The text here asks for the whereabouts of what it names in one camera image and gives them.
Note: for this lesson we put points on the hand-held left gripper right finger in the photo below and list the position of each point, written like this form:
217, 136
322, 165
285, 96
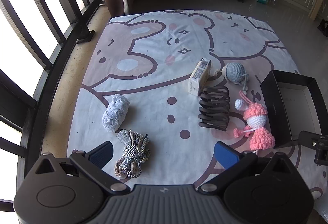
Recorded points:
225, 156

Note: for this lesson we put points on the black window railing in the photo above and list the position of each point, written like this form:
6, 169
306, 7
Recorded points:
69, 39

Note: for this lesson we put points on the wooden side panel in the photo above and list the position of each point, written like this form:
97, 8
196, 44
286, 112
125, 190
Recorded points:
317, 1

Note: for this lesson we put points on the blue crochet toy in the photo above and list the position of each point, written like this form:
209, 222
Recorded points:
233, 70

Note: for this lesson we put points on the white lace roll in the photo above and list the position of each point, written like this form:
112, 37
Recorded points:
115, 114

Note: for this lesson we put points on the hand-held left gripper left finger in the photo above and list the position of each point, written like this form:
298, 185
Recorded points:
102, 155

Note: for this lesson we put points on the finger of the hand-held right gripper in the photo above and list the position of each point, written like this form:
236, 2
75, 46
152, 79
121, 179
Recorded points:
312, 140

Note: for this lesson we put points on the beige tissue packet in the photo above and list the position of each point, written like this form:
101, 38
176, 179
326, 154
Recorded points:
199, 78

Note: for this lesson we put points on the dark hair claw clip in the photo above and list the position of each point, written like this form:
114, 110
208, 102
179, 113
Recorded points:
212, 108

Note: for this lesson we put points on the black cardboard box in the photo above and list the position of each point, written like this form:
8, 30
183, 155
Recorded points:
274, 101

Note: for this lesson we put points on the pink crochet doll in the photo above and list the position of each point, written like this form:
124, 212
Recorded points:
256, 114

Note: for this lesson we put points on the printed bear blanket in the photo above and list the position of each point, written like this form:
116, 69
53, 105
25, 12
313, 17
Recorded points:
153, 42

